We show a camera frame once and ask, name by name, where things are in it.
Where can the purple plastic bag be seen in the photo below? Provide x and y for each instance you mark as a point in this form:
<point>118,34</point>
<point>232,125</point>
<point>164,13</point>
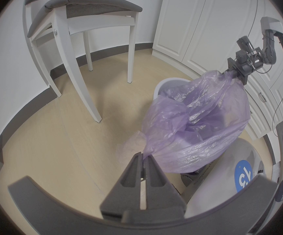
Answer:
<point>192,131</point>

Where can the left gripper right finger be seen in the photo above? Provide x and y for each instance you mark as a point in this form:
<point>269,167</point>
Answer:
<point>163,194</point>

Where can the white trash bin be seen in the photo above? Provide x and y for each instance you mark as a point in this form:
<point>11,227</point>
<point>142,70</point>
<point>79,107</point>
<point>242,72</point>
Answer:
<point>159,88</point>

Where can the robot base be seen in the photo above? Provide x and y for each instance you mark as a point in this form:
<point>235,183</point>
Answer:
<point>224,175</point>

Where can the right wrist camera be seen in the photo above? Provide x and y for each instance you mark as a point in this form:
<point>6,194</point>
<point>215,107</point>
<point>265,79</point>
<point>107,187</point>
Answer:
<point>241,56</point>

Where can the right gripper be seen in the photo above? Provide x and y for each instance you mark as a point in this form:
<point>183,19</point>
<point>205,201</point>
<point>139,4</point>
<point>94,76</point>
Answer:
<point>244,72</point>

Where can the white wardrobe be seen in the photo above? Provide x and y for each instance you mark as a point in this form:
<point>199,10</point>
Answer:
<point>192,28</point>

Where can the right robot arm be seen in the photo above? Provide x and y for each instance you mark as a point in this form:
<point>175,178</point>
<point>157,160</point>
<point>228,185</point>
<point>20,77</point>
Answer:
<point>269,48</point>

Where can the grey and white chair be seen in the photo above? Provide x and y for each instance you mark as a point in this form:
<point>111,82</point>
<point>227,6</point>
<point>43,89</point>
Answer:
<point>65,33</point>

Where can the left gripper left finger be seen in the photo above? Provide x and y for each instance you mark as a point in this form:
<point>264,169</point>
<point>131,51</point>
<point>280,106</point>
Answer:
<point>121,197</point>

